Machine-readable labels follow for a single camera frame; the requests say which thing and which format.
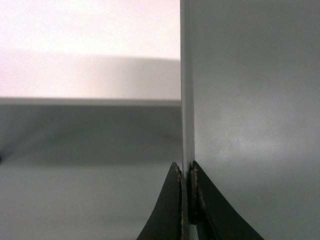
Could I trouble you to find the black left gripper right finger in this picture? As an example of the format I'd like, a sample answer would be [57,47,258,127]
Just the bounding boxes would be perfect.
[188,160,263,240]

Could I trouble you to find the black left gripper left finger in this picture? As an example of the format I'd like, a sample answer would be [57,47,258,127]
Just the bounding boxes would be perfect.
[137,162,188,240]

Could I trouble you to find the grey rectangular tray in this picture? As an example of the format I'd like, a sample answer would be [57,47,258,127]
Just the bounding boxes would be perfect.
[180,0,320,240]

